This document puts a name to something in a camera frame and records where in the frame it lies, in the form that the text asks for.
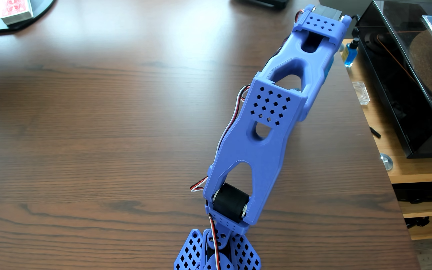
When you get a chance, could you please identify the bright blue gripper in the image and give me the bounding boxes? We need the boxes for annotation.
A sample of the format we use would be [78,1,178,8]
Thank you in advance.
[323,56,335,80]

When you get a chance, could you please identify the small blue liquid bottle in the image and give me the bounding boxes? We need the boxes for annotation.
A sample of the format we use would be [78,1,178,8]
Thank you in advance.
[342,37,361,69]

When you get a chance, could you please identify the clear acrylic block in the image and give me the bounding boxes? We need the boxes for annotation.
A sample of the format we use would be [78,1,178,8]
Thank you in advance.
[352,81,371,106]

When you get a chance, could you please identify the black turntable with dust cover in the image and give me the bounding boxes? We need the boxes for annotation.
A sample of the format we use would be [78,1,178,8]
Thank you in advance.
[352,0,432,160]

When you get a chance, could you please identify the black flat device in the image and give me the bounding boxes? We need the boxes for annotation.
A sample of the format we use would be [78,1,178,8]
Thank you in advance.
[234,0,289,11]

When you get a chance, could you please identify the silver metal disc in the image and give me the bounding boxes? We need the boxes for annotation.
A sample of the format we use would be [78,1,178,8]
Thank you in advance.
[380,154,394,172]

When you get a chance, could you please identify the light wooden sideboard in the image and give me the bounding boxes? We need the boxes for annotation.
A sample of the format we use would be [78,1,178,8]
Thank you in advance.
[335,38,432,242]

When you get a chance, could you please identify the black round mat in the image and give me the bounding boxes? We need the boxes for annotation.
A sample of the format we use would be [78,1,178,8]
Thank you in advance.
[0,0,55,37]

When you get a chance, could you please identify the red playing card box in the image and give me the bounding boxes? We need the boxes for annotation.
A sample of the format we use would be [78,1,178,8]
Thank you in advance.
[0,0,34,26]

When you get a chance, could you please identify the red white black servo cable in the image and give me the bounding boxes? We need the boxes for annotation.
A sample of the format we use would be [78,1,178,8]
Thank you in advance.
[190,176,223,270]
[215,85,253,154]

